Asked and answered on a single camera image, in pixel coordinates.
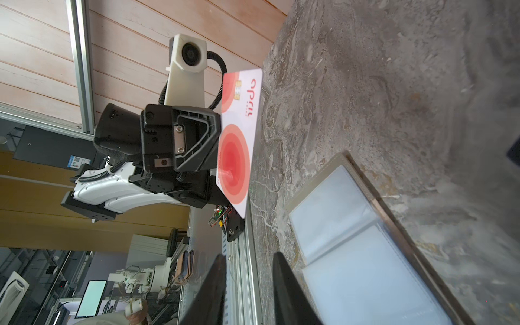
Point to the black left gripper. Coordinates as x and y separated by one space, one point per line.
148 138

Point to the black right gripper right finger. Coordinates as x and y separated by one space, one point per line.
290 303

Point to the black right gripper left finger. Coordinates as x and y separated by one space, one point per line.
208 305

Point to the white april red circle card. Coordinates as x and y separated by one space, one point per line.
240 110

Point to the grey card holder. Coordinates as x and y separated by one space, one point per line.
359 267

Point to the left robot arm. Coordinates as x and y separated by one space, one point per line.
103 194

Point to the computer monitor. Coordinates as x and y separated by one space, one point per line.
92 299

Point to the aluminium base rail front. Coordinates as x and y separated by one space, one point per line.
242 300

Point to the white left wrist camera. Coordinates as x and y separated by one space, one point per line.
185 84

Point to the aluminium rail left wall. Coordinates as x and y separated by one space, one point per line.
80 40

